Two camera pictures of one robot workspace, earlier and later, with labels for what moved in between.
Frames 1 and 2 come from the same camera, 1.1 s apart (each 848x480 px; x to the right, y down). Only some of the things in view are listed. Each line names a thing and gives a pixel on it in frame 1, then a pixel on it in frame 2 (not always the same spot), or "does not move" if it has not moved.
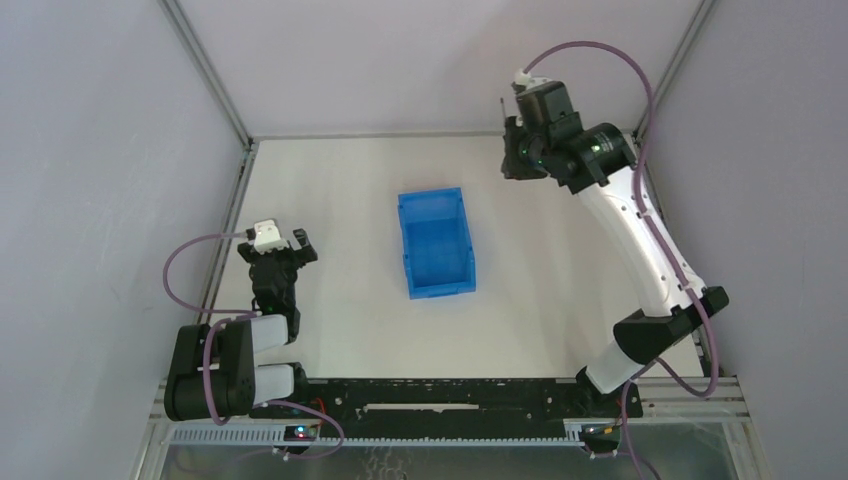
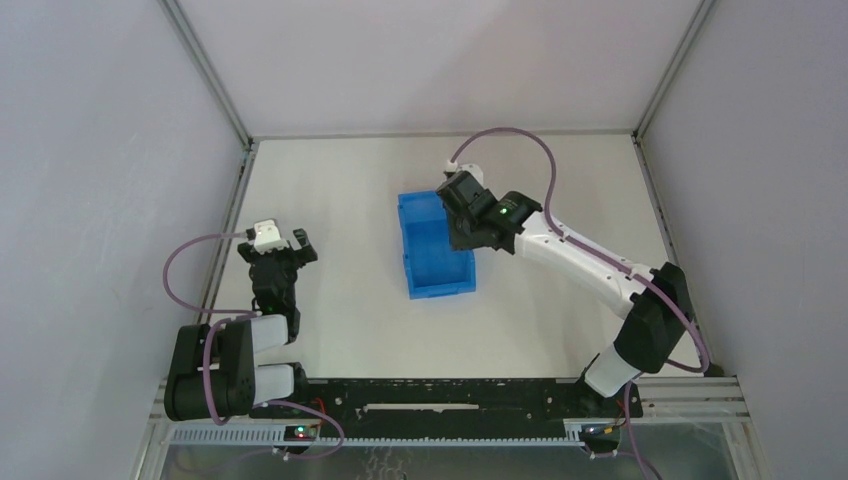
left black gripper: [277, 257] does not move
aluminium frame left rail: [243, 169] does not move
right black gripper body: [515, 162] to [466, 216]
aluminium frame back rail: [390, 134] does not move
